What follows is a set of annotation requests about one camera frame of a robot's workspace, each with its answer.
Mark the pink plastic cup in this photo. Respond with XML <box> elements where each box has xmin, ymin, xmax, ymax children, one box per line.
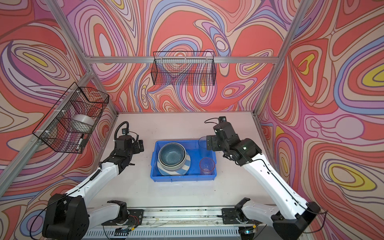
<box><xmin>199</xmin><ymin>158</ymin><xmax>216</xmax><ymax>175</ymax></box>

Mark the black wire basket left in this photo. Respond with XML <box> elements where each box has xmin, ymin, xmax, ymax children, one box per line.
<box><xmin>33</xmin><ymin>83</ymin><xmax>110</xmax><ymax>154</ymax></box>

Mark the light green ceramic bowl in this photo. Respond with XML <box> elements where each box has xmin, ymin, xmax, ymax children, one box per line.
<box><xmin>159</xmin><ymin>150</ymin><xmax>186</xmax><ymax>168</ymax></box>

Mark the blue ribbed plastic cup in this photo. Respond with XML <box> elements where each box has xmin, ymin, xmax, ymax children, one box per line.
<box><xmin>198</xmin><ymin>137</ymin><xmax>212</xmax><ymax>158</ymax></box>

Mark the black wire basket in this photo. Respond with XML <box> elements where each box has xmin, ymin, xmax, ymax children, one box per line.
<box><xmin>151</xmin><ymin>51</ymin><xmax>217</xmax><ymax>86</ymax></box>
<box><xmin>33</xmin><ymin>83</ymin><xmax>110</xmax><ymax>154</ymax></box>

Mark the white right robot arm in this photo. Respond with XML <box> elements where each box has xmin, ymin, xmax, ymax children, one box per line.
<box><xmin>207</xmin><ymin>117</ymin><xmax>321</xmax><ymax>240</ymax></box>

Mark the white tape roll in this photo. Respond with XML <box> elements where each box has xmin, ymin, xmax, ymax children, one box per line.
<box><xmin>70</xmin><ymin>114</ymin><xmax>95</xmax><ymax>134</ymax></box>

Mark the black wire basket back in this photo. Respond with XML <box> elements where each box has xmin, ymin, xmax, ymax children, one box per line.
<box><xmin>151</xmin><ymin>51</ymin><xmax>217</xmax><ymax>86</ymax></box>

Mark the dark blue ceramic bowl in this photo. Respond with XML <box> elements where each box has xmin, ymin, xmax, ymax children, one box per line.
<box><xmin>159</xmin><ymin>142</ymin><xmax>186</xmax><ymax>167</ymax></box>

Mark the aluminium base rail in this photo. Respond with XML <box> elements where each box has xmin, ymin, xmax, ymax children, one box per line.
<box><xmin>56</xmin><ymin>206</ymin><xmax>307</xmax><ymax>240</ymax></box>

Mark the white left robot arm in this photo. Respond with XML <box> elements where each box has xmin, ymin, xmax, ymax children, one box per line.
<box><xmin>42</xmin><ymin>135</ymin><xmax>144</xmax><ymax>240</ymax></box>

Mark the blue plastic bin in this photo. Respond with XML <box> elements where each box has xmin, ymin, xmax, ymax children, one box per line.
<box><xmin>150</xmin><ymin>139</ymin><xmax>217</xmax><ymax>182</ymax></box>

